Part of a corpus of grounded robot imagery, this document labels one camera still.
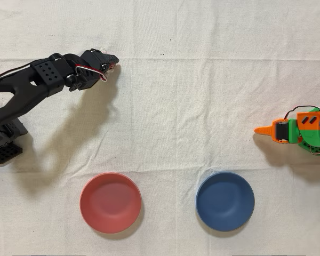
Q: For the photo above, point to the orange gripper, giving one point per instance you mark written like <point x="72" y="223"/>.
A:
<point x="282" y="131"/>

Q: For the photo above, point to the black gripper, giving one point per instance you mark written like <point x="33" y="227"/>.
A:
<point x="106" y="61"/>

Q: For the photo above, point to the red candy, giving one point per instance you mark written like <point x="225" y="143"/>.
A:
<point x="111" y="66"/>

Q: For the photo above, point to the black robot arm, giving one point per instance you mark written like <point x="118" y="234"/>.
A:
<point x="16" y="98"/>

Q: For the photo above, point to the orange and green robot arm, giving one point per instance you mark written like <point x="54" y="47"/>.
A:
<point x="312" y="133"/>

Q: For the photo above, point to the blue bowl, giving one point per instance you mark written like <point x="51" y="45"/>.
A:
<point x="225" y="201"/>

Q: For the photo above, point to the red bowl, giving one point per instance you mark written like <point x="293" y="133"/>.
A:
<point x="110" y="202"/>

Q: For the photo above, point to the white tablecloth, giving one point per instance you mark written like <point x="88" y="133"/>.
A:
<point x="176" y="106"/>

